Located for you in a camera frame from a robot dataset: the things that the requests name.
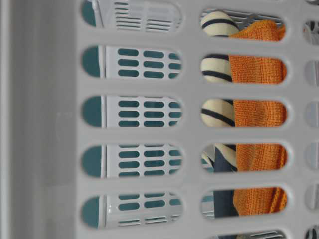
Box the white plastic shopping basket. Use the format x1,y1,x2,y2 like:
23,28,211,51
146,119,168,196
0,0,319,239

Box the cream navy striped cloth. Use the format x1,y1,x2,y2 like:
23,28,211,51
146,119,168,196
200,11,239,170

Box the orange knitted cloth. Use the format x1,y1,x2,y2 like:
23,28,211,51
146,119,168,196
229,20,287,216

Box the dark navy blue cloth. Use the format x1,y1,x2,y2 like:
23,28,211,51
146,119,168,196
213,145,240,220

